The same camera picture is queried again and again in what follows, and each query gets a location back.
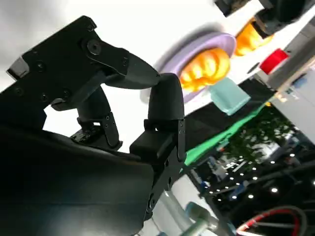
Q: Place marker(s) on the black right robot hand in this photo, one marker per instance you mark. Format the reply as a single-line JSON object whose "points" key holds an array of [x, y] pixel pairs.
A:
{"points": [[61, 159]]}

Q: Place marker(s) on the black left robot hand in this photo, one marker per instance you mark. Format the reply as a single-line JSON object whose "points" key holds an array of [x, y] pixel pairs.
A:
{"points": [[283, 12]]}

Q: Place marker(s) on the red cylinder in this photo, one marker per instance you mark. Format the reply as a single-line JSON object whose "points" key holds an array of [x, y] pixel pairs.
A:
{"points": [[273, 61]]}

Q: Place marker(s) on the lilac plate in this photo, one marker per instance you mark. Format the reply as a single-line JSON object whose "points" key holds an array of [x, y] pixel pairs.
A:
{"points": [[211, 40]]}

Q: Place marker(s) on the pale green mug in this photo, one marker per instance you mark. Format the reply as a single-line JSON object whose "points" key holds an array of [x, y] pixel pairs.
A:
{"points": [[229, 98]]}

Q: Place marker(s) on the black curtain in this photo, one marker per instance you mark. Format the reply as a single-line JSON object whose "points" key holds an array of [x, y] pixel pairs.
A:
{"points": [[204, 123]]}

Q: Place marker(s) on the green cloth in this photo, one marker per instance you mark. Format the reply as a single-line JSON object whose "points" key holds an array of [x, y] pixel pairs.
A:
{"points": [[221, 137]]}

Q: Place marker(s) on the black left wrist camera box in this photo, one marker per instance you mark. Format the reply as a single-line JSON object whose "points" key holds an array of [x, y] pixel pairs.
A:
{"points": [[231, 6]]}

